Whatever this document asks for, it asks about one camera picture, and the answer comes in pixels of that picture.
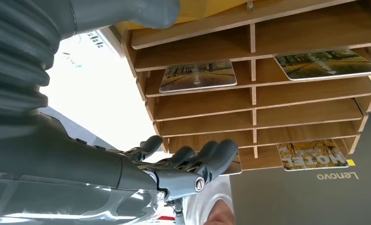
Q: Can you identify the person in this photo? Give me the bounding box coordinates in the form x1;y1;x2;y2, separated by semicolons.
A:
182;175;236;225

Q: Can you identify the wooden card organizer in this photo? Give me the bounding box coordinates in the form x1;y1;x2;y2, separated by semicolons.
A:
115;0;371;172

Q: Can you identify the grey laptop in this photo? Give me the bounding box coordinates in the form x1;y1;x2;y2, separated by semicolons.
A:
229;113;371;225

